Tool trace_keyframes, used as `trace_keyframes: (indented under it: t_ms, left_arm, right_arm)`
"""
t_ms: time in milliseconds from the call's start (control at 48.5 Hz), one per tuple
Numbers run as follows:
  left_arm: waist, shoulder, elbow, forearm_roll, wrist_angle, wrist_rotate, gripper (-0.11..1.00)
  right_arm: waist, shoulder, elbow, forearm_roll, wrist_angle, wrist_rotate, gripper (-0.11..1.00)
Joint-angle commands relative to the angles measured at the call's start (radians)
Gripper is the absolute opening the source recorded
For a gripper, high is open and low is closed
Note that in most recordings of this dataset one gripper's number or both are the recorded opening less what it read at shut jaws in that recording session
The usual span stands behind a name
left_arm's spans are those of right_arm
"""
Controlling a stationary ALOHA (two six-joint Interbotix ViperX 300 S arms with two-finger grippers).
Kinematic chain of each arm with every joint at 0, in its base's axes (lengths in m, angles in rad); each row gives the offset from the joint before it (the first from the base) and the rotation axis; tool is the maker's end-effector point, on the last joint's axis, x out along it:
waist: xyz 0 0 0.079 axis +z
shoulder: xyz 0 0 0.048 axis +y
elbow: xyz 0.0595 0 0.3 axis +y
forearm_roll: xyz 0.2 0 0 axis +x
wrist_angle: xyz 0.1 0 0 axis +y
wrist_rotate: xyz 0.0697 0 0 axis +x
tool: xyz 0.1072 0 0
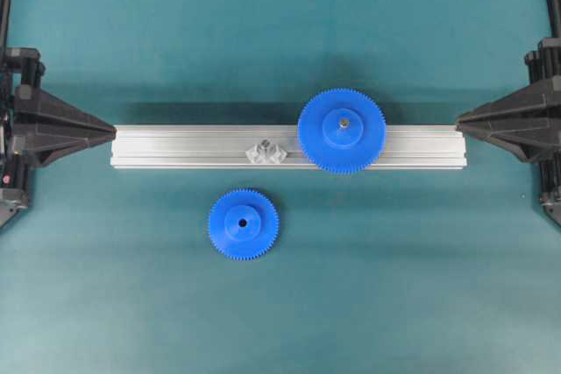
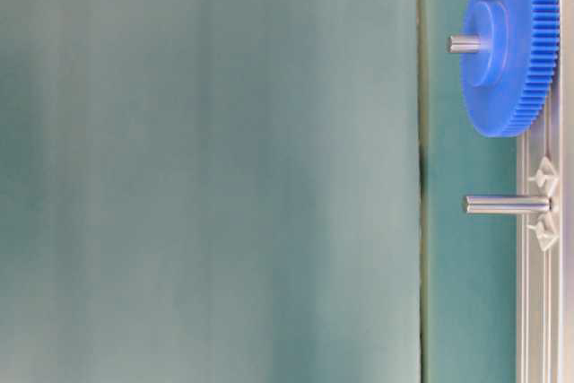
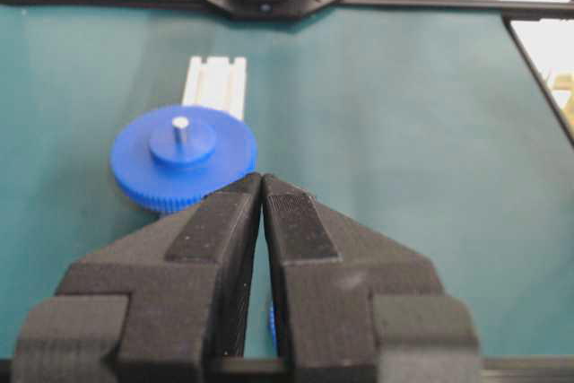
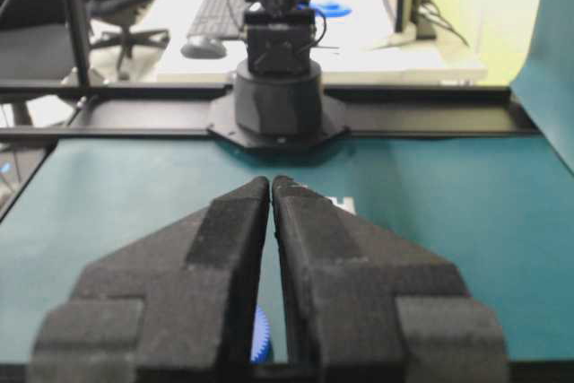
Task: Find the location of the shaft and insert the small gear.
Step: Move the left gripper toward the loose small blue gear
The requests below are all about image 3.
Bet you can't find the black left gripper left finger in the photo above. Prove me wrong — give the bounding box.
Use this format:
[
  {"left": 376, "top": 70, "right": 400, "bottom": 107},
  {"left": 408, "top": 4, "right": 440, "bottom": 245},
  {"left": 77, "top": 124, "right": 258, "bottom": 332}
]
[{"left": 10, "top": 173, "right": 262, "bottom": 382}]

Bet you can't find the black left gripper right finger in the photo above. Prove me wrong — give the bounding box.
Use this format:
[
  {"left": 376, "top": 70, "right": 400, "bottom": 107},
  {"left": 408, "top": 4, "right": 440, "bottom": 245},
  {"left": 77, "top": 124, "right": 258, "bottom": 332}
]
[{"left": 262, "top": 174, "right": 482, "bottom": 382}]

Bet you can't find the small blue gear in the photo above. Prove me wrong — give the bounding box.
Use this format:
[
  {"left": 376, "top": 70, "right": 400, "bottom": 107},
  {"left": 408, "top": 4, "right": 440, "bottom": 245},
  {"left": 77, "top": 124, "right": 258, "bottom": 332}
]
[{"left": 268, "top": 301, "right": 277, "bottom": 350}]

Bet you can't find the large blue gear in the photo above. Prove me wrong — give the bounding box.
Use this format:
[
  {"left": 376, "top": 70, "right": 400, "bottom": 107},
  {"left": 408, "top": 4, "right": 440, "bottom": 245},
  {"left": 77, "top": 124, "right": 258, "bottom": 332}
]
[{"left": 109, "top": 105, "right": 258, "bottom": 213}]

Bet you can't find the silver metal shaft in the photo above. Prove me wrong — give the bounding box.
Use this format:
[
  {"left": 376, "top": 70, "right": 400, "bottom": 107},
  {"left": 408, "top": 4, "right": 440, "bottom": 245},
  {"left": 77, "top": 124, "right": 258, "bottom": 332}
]
[{"left": 171, "top": 116, "right": 190, "bottom": 145}]

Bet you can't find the white slotted base rail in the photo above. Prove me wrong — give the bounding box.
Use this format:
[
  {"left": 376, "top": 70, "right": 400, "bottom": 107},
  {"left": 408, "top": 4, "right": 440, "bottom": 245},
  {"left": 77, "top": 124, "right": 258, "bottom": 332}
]
[{"left": 181, "top": 57, "right": 247, "bottom": 121}]

